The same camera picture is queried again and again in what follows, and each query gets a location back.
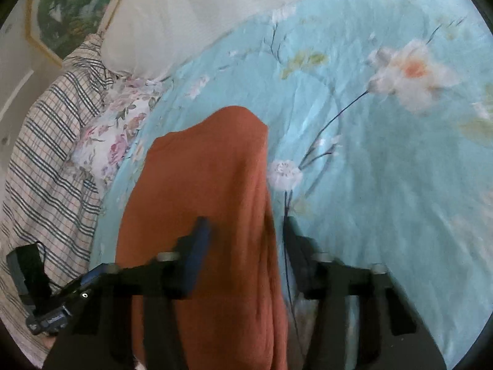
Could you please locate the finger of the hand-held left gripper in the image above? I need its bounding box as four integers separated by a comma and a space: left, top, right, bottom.
58, 265, 107, 302

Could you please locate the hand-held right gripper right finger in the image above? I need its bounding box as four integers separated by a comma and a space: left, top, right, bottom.
284, 216, 447, 370

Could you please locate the pink floral pillow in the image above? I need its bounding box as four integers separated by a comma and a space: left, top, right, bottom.
71, 73, 174, 186

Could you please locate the plaid blanket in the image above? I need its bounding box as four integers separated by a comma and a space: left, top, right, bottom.
0, 33, 116, 367

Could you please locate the light blue floral bedsheet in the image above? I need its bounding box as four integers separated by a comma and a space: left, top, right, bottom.
90, 0, 493, 370

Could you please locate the rust brown patterned sweater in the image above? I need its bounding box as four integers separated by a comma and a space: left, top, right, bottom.
116, 105, 289, 370

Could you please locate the framed landscape painting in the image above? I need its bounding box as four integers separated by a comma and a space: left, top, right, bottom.
25, 0, 135, 66

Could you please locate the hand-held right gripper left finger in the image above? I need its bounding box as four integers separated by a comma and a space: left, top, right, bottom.
46, 218, 212, 370

